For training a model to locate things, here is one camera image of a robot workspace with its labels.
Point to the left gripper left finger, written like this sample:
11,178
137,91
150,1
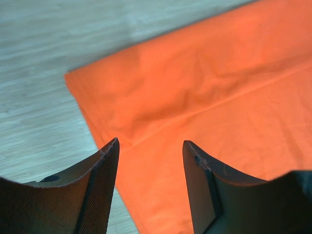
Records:
76,200

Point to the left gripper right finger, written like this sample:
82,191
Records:
224,200

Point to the orange t-shirt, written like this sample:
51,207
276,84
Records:
238,85

